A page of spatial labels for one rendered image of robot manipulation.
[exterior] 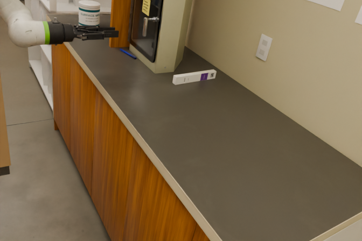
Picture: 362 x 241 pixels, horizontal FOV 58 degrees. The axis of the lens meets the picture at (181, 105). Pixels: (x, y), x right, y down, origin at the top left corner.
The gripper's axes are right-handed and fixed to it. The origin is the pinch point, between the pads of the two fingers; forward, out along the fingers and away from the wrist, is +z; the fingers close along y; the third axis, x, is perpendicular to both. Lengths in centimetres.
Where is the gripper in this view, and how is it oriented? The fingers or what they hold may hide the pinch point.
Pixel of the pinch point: (109, 32)
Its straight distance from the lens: 151.7
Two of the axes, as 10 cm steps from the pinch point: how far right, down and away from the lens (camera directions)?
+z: 8.4, -1.3, 5.2
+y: -5.1, -4.9, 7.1
